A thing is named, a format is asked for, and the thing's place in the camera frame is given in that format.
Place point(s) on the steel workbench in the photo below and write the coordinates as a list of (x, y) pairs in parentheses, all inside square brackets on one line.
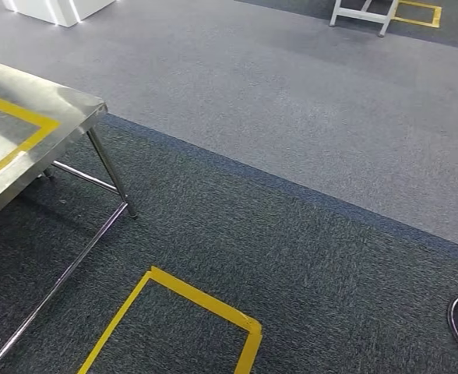
[(58, 108)]

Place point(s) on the yellow tape square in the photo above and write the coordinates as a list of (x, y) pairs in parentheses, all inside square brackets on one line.
[(436, 15), (205, 299)]

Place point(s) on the white lit display block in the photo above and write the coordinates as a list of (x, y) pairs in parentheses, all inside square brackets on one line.
[(30, 10), (88, 8)]

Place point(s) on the white frame table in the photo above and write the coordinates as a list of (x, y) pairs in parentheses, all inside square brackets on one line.
[(361, 15)]

